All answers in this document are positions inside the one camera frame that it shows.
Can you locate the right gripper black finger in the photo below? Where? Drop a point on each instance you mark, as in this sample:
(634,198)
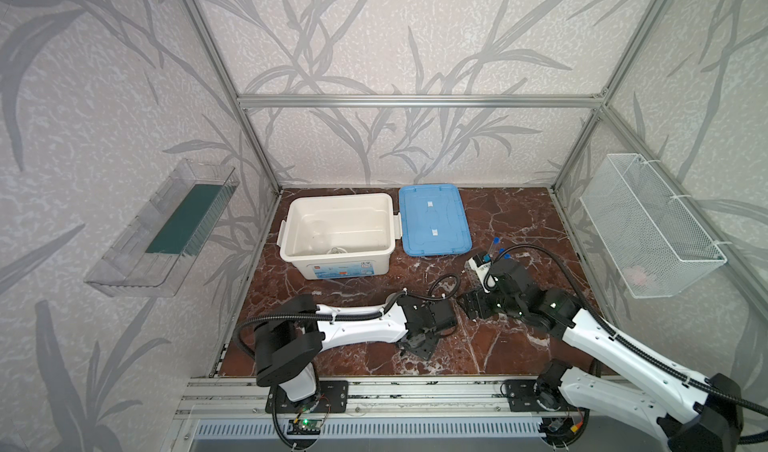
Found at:
(473,314)
(470,301)

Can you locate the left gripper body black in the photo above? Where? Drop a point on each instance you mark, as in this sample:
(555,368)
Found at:
(424,335)

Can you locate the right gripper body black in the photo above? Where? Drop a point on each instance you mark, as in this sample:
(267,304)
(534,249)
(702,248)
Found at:
(477,302)

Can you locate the white plastic storage bin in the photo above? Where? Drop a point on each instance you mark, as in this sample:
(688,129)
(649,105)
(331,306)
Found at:
(364,224)

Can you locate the clear plastic measuring cup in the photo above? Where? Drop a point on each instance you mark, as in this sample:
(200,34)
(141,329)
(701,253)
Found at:
(313,238)

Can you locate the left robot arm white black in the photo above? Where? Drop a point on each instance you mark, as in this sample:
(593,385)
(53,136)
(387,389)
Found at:
(283,344)

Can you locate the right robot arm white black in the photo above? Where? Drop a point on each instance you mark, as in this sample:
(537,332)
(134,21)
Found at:
(683,409)

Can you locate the blue plastic bin lid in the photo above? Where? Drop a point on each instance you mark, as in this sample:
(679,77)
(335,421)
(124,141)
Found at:
(433,221)

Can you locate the green circuit board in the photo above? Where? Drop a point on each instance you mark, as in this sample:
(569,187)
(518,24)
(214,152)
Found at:
(304,427)

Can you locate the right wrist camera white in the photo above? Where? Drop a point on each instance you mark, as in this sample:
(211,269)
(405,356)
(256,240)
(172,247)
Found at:
(476,269)

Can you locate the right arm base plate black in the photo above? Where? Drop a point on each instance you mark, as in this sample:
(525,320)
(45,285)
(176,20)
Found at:
(521,395)

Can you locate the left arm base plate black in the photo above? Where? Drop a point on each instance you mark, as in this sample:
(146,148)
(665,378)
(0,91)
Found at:
(331,396)

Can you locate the white wire mesh basket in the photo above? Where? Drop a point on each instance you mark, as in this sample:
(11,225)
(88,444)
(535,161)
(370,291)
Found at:
(643,222)

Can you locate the clear wall shelf green mat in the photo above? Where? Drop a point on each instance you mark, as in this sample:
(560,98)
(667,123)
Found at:
(152,257)

